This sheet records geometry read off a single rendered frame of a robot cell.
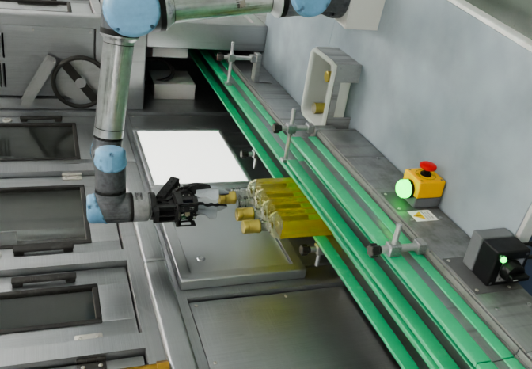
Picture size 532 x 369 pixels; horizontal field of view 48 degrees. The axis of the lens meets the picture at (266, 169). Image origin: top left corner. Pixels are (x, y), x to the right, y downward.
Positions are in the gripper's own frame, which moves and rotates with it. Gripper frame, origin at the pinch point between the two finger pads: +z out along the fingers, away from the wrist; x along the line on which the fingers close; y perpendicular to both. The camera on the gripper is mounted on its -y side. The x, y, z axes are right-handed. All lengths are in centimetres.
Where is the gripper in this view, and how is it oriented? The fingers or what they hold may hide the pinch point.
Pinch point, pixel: (222, 198)
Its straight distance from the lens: 162.5
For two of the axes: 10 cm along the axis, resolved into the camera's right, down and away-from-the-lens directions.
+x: 1.4, -8.7, -4.7
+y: 3.1, 4.9, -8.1
